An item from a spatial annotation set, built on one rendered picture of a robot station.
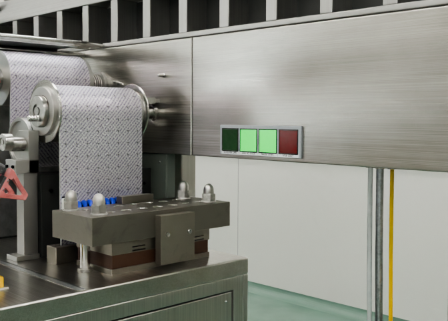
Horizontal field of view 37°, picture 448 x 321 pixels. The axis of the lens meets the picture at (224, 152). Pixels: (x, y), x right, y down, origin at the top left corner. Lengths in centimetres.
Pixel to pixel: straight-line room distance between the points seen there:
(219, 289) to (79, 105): 54
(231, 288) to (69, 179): 46
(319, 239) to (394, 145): 313
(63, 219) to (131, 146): 30
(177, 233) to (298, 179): 300
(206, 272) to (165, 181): 35
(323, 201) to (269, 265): 68
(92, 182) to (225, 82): 40
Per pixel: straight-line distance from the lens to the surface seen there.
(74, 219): 145
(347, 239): 427
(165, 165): 178
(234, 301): 162
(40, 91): 162
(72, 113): 158
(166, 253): 150
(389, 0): 134
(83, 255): 148
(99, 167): 163
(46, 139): 161
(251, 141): 152
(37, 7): 236
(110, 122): 164
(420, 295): 406
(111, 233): 142
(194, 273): 151
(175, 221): 150
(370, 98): 133
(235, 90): 157
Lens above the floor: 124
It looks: 3 degrees down
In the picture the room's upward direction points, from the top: straight up
